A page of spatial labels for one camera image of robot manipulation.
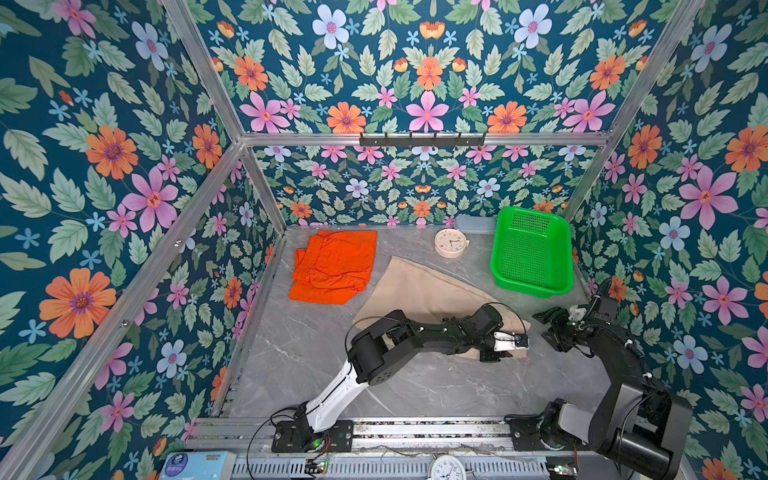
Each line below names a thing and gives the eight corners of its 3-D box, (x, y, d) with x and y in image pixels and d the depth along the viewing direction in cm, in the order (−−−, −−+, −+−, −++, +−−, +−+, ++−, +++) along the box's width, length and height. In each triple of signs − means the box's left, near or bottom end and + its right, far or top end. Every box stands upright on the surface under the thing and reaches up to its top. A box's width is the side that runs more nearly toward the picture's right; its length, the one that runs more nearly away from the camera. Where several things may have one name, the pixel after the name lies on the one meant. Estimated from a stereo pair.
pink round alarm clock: (435, 258, 113) (436, 253, 110) (433, 234, 121) (434, 228, 118) (469, 258, 113) (470, 252, 110) (465, 234, 121) (466, 228, 118)
